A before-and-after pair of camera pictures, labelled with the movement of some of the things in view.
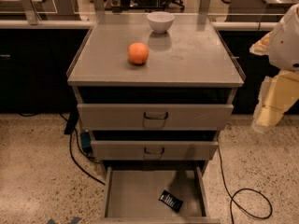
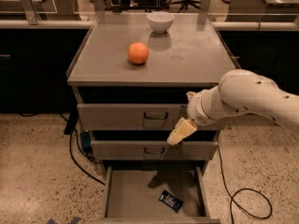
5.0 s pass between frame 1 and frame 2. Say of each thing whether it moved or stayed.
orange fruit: stayed
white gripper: moved
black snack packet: stayed
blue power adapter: stayed
